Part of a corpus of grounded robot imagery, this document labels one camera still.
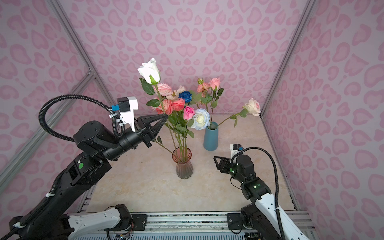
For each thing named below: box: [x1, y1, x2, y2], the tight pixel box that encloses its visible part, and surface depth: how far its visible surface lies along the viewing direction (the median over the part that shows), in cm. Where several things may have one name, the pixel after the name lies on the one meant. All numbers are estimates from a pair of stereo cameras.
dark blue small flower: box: [178, 90, 192, 103], surface depth 69 cm
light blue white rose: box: [191, 108, 210, 131], surface depth 61 cm
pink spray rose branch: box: [197, 77, 224, 123], surface depth 78 cm
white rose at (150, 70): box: [138, 58, 175, 150], surface depth 39 cm
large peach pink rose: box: [217, 97, 261, 128], surface depth 66 cm
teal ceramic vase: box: [203, 121, 219, 151], surface depth 97 cm
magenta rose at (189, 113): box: [183, 106, 196, 160], surface depth 60 cm
